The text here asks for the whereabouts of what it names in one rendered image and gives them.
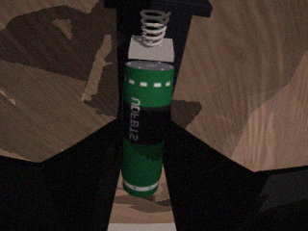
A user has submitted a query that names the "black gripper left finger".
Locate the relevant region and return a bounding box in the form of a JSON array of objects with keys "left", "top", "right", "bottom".
[{"left": 0, "top": 118, "right": 124, "bottom": 231}]

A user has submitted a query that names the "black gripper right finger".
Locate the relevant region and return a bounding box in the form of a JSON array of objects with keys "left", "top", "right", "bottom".
[{"left": 162, "top": 120, "right": 308, "bottom": 231}]

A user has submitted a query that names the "green cylindrical battery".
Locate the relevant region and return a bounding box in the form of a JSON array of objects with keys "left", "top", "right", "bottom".
[{"left": 122, "top": 61, "right": 174, "bottom": 197}]

